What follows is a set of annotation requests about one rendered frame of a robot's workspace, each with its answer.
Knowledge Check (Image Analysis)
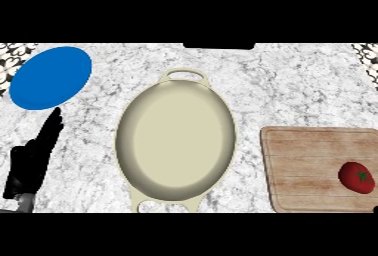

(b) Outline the cream oval pot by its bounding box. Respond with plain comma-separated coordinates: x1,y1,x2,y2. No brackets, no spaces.
114,67,238,214

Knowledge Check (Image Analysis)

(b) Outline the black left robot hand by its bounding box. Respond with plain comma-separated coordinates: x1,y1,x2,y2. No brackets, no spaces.
2,107,66,200

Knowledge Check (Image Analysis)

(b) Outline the red tomato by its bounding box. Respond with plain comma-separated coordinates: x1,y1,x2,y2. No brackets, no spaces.
337,161,377,194

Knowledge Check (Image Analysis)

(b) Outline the wooden cutting board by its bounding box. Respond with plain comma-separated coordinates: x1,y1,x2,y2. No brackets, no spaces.
260,125,378,214

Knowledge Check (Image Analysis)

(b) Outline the blue oval plate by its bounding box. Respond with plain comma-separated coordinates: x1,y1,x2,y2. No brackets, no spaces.
8,46,94,111

